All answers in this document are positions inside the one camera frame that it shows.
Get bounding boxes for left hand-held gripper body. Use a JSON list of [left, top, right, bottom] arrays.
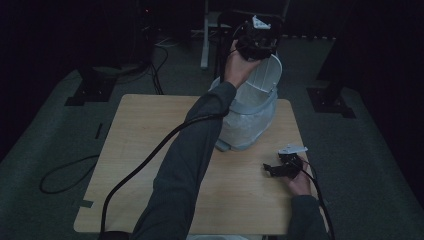
[[235, 14, 278, 61]]

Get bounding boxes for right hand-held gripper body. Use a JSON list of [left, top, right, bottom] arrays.
[[278, 144, 309, 180]]

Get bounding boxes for white grey-lidded trash bin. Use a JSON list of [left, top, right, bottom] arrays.
[[209, 53, 284, 153]]

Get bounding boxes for person's right hand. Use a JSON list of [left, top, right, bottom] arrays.
[[283, 161, 314, 197]]

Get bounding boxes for person's left hand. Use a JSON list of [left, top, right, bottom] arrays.
[[223, 39, 262, 88]]

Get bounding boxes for translucent plastic bin bag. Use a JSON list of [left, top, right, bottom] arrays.
[[216, 98, 278, 151]]

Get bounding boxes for black stand base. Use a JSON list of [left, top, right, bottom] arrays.
[[64, 65, 118, 107], [306, 87, 357, 119]]

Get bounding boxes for black floor tape strip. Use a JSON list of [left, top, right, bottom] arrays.
[[94, 122, 105, 141]]

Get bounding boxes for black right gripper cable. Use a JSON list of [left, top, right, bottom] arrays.
[[299, 159, 336, 240]]

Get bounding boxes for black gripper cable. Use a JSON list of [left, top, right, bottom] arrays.
[[299, 159, 336, 240], [99, 113, 224, 236]]

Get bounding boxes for black hanging cables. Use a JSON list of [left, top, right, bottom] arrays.
[[139, 36, 170, 96]]

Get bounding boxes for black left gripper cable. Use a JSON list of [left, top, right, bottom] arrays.
[[99, 113, 224, 236]]

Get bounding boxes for black looped floor cable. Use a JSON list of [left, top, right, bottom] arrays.
[[39, 152, 102, 195]]

